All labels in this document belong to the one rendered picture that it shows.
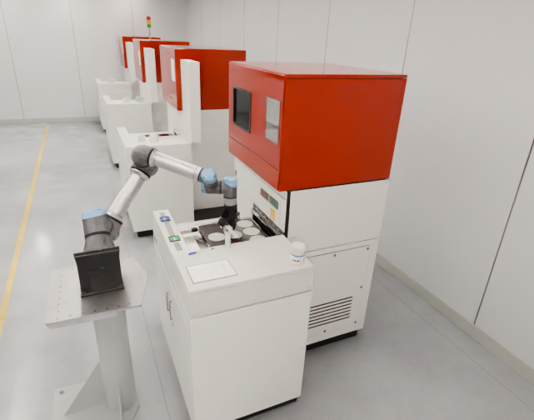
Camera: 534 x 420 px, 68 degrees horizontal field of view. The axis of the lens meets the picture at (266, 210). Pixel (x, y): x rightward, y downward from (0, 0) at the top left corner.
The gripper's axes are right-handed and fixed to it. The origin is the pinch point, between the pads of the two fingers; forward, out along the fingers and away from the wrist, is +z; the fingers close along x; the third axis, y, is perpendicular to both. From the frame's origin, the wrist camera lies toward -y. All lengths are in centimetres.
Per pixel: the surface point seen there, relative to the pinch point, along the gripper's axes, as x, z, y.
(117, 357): 31, 50, -62
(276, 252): -34.5, -5.2, -10.5
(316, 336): -51, 78, 32
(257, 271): -33.0, -5.2, -31.5
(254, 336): -35, 29, -37
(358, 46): -14, -101, 223
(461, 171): -119, -24, 129
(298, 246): -47, -15, -16
